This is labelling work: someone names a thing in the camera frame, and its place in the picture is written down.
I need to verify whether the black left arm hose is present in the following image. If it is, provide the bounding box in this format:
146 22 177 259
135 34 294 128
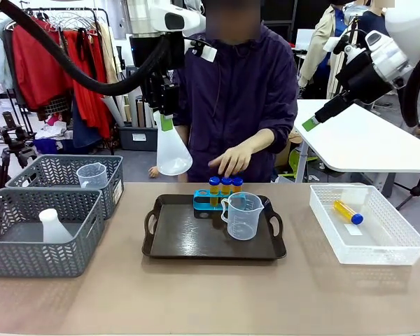
0 0 172 96

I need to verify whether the person right forearm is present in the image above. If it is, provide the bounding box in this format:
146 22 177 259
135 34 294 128
176 122 193 155

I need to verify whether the beige coat mannequin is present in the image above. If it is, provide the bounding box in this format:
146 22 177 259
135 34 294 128
298 3 344 100

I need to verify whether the person in purple jacket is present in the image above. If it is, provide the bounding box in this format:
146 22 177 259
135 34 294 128
173 22 300 183

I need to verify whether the blue storage box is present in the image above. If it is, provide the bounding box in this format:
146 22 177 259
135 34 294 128
34 138 74 155

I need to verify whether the blue test tube rack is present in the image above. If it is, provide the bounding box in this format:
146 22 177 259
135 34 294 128
192 188 248 211

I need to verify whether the long red hanging dress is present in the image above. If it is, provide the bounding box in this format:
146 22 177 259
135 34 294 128
61 29 113 140

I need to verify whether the dark brown serving tray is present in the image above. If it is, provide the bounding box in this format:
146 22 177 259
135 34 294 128
141 194 287 261

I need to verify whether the black arm hose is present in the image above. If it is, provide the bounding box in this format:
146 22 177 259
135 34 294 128
0 0 172 96
400 45 420 128

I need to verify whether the grey basket holding beakers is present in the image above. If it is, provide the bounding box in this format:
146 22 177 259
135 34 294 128
5 154 125 221

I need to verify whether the cardboard box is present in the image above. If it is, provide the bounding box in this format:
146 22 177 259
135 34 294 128
274 128 302 167

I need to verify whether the white plastic conical flask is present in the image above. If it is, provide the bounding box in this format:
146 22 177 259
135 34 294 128
153 110 194 177
38 208 74 244

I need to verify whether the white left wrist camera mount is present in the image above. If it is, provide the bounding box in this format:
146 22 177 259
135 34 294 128
191 44 218 64

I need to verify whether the light grey paper roll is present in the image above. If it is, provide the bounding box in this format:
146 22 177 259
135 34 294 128
101 96 126 128

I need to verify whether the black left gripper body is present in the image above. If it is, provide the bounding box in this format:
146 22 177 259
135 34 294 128
142 69 181 118

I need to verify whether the figure in blue shirt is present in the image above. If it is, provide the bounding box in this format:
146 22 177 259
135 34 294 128
356 0 390 40

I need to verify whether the black right arm hose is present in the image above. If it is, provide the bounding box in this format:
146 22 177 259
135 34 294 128
400 45 420 128

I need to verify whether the red hanging garment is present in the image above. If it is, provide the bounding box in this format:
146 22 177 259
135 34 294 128
11 23 75 111

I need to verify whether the brown paper roll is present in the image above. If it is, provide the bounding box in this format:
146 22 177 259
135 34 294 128
135 99 146 129

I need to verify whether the white plastic basket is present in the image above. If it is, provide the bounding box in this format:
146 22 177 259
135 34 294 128
309 183 420 266

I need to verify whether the grey basket holding flasks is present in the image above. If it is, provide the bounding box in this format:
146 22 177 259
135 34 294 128
0 187 106 279

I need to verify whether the pale blue hanging garment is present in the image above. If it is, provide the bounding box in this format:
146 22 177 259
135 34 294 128
0 21 15 91

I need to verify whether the clear plastic measuring beaker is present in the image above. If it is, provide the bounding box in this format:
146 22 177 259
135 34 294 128
76 162 109 189
220 191 265 242

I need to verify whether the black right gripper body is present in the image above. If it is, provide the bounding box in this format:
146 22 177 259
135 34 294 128
335 50 384 105

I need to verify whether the person left forearm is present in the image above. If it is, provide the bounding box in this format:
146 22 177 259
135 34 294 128
244 127 278 155

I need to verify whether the grey storage bin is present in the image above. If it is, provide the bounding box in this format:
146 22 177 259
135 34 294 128
118 124 159 153

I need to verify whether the black clothes rack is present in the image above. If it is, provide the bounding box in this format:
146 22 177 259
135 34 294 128
0 7 116 155

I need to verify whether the black light stand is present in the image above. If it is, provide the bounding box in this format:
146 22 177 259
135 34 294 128
394 115 420 211

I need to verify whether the beige hanging garment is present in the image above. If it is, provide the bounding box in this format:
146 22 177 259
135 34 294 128
97 22 122 85

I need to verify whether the white background table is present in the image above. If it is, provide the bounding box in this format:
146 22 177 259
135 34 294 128
293 99 420 199

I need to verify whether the black camera tripod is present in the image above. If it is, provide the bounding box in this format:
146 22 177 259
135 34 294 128
0 111 39 188

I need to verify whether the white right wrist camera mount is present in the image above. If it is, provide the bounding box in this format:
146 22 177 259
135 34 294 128
323 34 341 54

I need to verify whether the person left hand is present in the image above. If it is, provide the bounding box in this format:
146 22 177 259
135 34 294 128
208 143 256 178

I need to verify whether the green chair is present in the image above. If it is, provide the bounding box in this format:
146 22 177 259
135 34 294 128
288 148 318 176

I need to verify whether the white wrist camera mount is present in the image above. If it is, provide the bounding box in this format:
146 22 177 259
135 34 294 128
191 44 218 64
323 34 341 54

